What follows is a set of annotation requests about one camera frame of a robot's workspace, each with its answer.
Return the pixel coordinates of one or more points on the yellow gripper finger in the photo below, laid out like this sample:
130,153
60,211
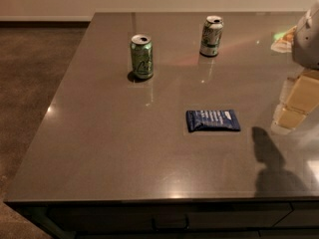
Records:
298,98

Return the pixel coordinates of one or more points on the white green 7up can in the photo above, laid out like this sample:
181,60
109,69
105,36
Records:
211,35

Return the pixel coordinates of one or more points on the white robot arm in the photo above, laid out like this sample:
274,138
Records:
303,41

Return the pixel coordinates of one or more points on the green soda can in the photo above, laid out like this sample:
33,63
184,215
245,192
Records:
142,56

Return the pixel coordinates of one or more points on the blue snack packet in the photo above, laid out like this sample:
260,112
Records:
211,120

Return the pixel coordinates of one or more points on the dark drawer handle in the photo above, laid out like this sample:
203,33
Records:
169,224

